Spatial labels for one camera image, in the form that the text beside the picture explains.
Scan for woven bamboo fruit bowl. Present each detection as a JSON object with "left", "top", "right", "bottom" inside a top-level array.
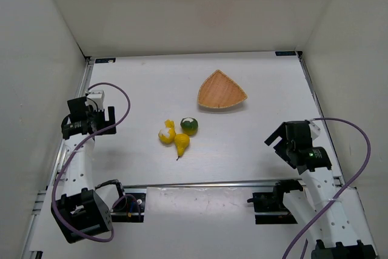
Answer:
[{"left": 197, "top": 70, "right": 247, "bottom": 109}]

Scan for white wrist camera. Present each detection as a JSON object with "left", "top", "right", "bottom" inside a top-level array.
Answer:
[
  {"left": 309, "top": 120, "right": 321, "bottom": 140},
  {"left": 85, "top": 90, "right": 105, "bottom": 107}
]

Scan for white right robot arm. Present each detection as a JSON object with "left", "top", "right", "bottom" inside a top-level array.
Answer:
[{"left": 265, "top": 119, "right": 377, "bottom": 258}]

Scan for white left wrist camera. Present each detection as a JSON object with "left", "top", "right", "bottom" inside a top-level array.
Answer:
[{"left": 85, "top": 90, "right": 105, "bottom": 107}]

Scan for aluminium front rail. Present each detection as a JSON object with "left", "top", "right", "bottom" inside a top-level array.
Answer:
[{"left": 123, "top": 178, "right": 288, "bottom": 188}]

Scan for blue label sticker left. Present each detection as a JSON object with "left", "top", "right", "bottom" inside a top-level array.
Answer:
[{"left": 95, "top": 58, "right": 116, "bottom": 64}]

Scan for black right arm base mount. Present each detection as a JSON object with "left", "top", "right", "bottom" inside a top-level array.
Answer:
[{"left": 247, "top": 180, "right": 303, "bottom": 225}]

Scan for yellow peeled fake lemon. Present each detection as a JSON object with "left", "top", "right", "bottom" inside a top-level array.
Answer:
[{"left": 158, "top": 119, "right": 176, "bottom": 144}]

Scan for yellow fake pear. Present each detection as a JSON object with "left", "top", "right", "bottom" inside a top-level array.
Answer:
[{"left": 174, "top": 133, "right": 190, "bottom": 160}]

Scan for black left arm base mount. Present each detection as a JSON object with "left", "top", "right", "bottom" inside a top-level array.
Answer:
[{"left": 111, "top": 192, "right": 146, "bottom": 223}]

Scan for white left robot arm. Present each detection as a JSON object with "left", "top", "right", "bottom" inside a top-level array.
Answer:
[{"left": 51, "top": 90, "right": 127, "bottom": 244}]

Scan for green peeled fake lime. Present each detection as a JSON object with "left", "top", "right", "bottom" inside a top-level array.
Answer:
[{"left": 180, "top": 117, "right": 199, "bottom": 136}]

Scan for blue label sticker right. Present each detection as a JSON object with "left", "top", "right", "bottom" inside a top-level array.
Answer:
[{"left": 275, "top": 51, "right": 296, "bottom": 56}]

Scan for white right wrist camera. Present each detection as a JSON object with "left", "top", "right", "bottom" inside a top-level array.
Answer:
[{"left": 309, "top": 120, "right": 321, "bottom": 140}]

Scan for blue label sticker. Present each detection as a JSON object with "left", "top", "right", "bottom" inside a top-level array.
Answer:
[
  {"left": 275, "top": 51, "right": 296, "bottom": 56},
  {"left": 95, "top": 58, "right": 116, "bottom": 64}
]

